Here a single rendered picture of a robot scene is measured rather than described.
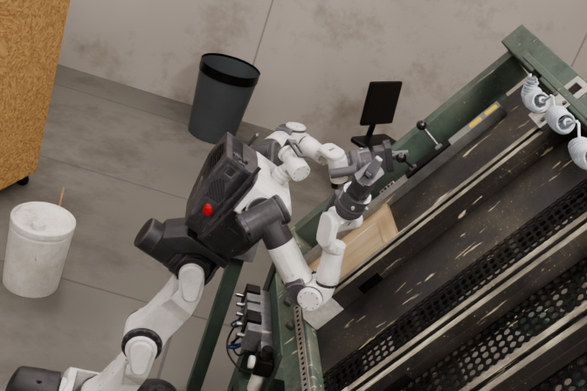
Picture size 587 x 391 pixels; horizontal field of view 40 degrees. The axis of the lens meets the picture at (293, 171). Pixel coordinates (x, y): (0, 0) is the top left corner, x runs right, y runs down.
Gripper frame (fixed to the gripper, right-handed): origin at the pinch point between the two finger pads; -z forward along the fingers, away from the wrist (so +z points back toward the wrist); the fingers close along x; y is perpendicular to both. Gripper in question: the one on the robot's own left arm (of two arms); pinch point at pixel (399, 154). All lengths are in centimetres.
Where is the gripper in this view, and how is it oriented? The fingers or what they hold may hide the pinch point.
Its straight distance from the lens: 295.0
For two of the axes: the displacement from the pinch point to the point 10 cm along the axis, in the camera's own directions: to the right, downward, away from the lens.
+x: 1.6, 8.8, 4.4
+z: -9.9, 1.7, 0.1
